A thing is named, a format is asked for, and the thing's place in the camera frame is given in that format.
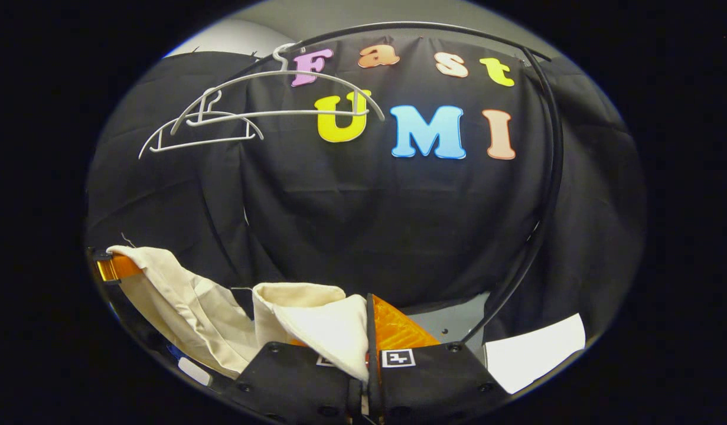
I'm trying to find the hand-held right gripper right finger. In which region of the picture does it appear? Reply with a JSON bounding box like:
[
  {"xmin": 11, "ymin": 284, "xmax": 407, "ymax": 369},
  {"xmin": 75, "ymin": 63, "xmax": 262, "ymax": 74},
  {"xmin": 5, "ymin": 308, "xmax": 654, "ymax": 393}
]
[{"xmin": 366, "ymin": 293, "xmax": 513, "ymax": 425}]

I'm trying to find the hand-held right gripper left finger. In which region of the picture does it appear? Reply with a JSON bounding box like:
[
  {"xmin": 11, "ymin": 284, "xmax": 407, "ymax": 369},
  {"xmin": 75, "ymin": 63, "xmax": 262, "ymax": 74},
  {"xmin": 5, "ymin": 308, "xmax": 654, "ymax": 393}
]
[{"xmin": 226, "ymin": 341, "xmax": 367, "ymax": 425}]

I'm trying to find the cream button shirt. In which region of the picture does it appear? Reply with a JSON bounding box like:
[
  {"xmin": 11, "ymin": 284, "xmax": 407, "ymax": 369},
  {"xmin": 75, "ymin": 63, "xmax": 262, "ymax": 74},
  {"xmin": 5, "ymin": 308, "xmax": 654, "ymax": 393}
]
[{"xmin": 106, "ymin": 245, "xmax": 370, "ymax": 381}]

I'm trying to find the white clothes hanger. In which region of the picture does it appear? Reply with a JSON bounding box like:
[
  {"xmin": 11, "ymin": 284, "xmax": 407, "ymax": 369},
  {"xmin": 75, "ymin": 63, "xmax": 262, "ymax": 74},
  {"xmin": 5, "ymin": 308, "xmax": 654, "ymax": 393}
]
[
  {"xmin": 139, "ymin": 89, "xmax": 265, "ymax": 160},
  {"xmin": 170, "ymin": 42, "xmax": 386, "ymax": 136}
]

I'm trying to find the white box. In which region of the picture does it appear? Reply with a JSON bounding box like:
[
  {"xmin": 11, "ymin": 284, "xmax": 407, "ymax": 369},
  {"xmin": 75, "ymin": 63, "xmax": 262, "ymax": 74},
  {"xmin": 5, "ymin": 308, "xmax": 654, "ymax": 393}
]
[{"xmin": 483, "ymin": 313, "xmax": 586, "ymax": 394}]

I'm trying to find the black backdrop cloth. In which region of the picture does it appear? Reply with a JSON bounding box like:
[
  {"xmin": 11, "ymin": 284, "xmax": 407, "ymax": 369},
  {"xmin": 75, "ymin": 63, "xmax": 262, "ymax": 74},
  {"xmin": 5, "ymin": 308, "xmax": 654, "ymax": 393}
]
[{"xmin": 86, "ymin": 35, "xmax": 647, "ymax": 378}]

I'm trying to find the grey metal base plate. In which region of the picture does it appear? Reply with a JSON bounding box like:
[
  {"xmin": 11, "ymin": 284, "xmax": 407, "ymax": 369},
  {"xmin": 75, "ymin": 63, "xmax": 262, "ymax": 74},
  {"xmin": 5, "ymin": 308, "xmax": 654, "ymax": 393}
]
[{"xmin": 405, "ymin": 292, "xmax": 491, "ymax": 346}]

